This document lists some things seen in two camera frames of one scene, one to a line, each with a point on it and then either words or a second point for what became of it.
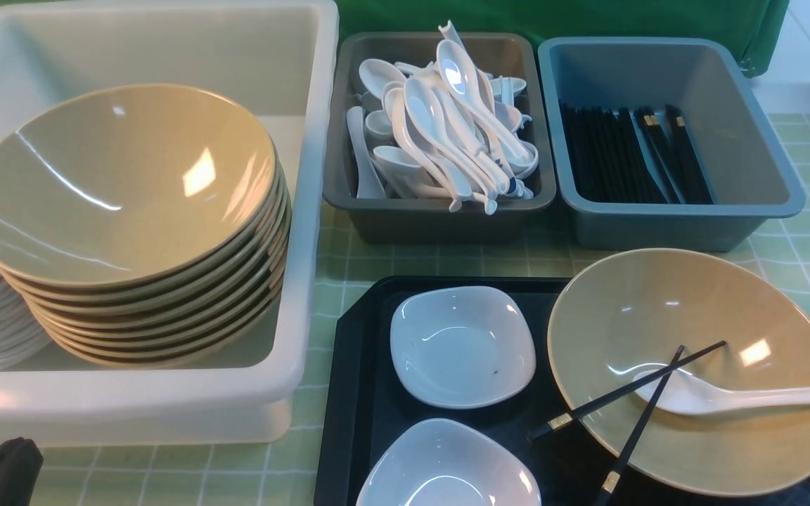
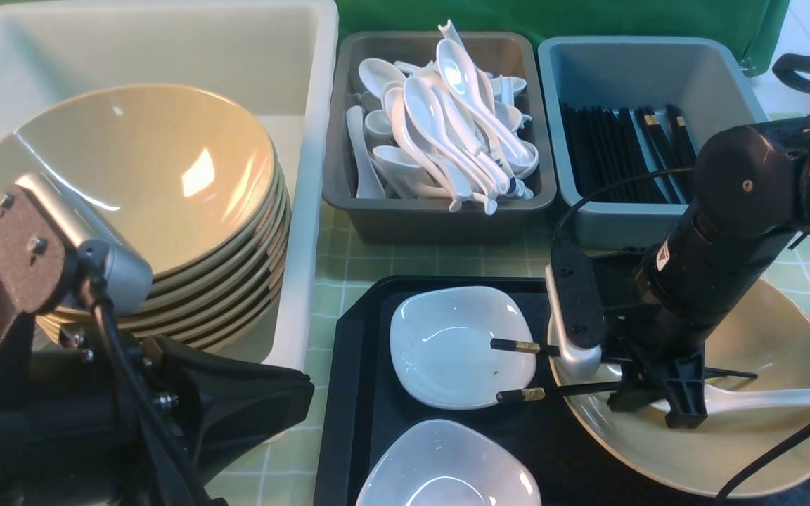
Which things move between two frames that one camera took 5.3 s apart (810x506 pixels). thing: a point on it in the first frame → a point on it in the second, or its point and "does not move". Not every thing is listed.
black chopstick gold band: (612, 476) → (538, 393)
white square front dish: (448, 462) does not move
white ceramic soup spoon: (690, 394) does not move
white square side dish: (464, 347) does not move
